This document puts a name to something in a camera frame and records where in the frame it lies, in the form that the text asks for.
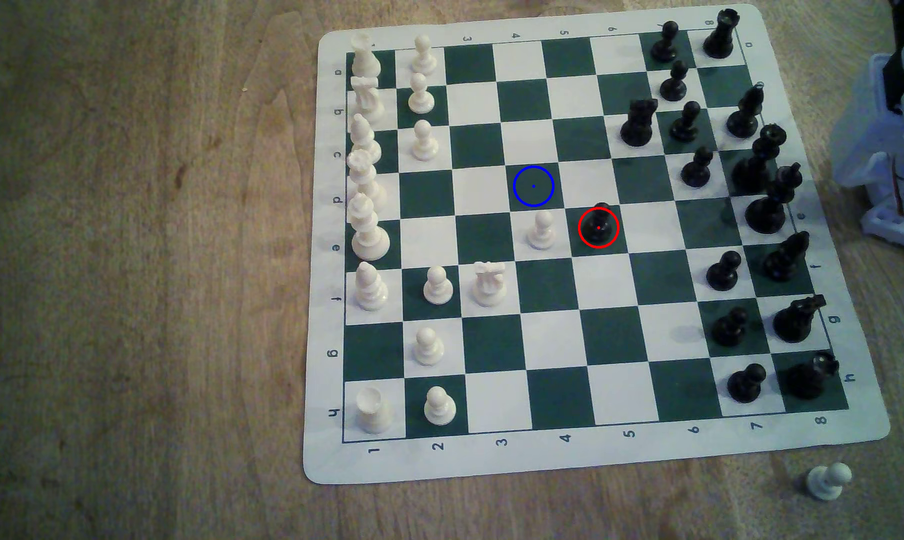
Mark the black knight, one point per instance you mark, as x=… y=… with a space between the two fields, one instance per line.
x=795 y=322
x=638 y=126

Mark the white queen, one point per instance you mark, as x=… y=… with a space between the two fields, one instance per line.
x=365 y=180

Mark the black queen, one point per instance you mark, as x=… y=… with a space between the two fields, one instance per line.
x=753 y=169

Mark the black bishop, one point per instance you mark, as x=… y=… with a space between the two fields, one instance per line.
x=784 y=260
x=744 y=116

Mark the black king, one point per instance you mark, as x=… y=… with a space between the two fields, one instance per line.
x=767 y=210

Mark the white pawn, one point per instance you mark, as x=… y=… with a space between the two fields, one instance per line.
x=827 y=482
x=420 y=96
x=541 y=232
x=424 y=142
x=423 y=56
x=427 y=349
x=439 y=407
x=438 y=287

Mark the white rook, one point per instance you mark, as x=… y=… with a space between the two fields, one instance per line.
x=374 y=411
x=365 y=58

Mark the white knight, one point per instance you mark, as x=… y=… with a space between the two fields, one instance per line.
x=489 y=286
x=367 y=99

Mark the green and white chessboard mat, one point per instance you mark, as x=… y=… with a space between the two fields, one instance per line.
x=549 y=345

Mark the black rook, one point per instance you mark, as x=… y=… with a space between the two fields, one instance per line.
x=720 y=36
x=808 y=377

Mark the white bishop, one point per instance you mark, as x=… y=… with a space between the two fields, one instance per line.
x=363 y=141
x=370 y=289

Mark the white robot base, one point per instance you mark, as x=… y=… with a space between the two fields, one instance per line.
x=902 y=229

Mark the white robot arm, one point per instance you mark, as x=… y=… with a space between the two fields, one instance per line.
x=868 y=127

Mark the black pawn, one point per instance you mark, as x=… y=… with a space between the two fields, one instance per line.
x=730 y=330
x=674 y=84
x=746 y=385
x=696 y=171
x=684 y=126
x=664 y=45
x=723 y=274
x=598 y=225

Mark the white king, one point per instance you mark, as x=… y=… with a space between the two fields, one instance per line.
x=369 y=232

